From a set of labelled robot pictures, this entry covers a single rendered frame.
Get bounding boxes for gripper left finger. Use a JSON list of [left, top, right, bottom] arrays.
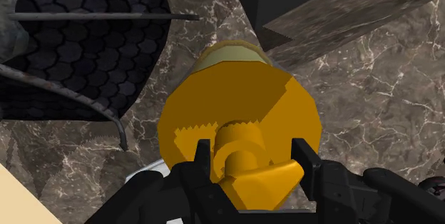
[[85, 138, 242, 224]]

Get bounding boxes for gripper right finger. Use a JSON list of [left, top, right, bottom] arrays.
[[290, 138, 445, 224]]

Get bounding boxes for yellow pump bottle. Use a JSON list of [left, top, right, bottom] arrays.
[[157, 39, 323, 212]]

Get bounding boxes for black mesh wire basket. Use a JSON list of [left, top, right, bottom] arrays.
[[0, 0, 201, 152]]

